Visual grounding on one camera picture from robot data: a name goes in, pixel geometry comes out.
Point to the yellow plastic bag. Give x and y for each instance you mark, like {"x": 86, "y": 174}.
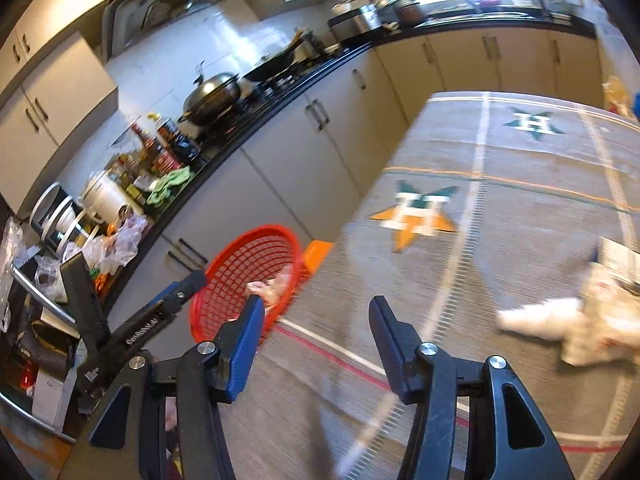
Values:
{"x": 615, "y": 95}

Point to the red plastic basket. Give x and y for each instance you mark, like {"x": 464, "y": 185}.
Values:
{"x": 225, "y": 270}

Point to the black wok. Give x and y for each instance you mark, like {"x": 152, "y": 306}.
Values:
{"x": 272, "y": 65}

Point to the steel pot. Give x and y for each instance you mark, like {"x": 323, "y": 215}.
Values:
{"x": 352, "y": 22}

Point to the brown pot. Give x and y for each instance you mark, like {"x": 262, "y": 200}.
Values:
{"x": 404, "y": 10}

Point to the clear pouch with white spout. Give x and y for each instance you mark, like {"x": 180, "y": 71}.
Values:
{"x": 590, "y": 330}

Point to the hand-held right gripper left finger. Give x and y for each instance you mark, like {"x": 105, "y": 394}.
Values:
{"x": 250, "y": 340}

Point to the orange plastic stool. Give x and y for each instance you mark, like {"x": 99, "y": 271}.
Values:
{"x": 317, "y": 257}

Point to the beige lower kitchen cabinets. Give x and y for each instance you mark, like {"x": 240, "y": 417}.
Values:
{"x": 300, "y": 160}

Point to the steel range hood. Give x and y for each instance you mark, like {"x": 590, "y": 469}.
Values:
{"x": 165, "y": 5}

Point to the beige kitchen cabinets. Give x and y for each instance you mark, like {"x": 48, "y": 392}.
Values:
{"x": 300, "y": 160}
{"x": 55, "y": 85}

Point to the cluttered metal rack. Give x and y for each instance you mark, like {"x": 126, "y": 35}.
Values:
{"x": 35, "y": 340}

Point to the white pink plastic bag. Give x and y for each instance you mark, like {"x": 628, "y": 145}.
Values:
{"x": 272, "y": 287}

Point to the beige upper kitchen cabinets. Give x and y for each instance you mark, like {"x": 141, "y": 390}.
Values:
{"x": 55, "y": 85}

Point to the black kitchen countertop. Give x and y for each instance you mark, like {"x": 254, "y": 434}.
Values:
{"x": 260, "y": 120}

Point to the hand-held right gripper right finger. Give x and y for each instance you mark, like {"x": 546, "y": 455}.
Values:
{"x": 387, "y": 340}

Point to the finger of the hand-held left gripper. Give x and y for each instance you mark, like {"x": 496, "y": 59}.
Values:
{"x": 170, "y": 292}

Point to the white and black round appliance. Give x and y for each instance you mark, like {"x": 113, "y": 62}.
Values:
{"x": 52, "y": 217}

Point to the group of condiment bottles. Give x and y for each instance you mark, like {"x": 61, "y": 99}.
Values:
{"x": 160, "y": 150}

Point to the white rice cooker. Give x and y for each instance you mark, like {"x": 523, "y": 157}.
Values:
{"x": 107, "y": 200}

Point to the steel wok with lid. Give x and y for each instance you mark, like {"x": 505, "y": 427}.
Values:
{"x": 210, "y": 95}

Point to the green cloth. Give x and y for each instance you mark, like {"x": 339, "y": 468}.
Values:
{"x": 167, "y": 185}

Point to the plastic bags on counter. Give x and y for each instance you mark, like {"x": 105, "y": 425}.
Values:
{"x": 117, "y": 245}

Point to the blue plastic bag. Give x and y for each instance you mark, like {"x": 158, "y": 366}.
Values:
{"x": 637, "y": 105}

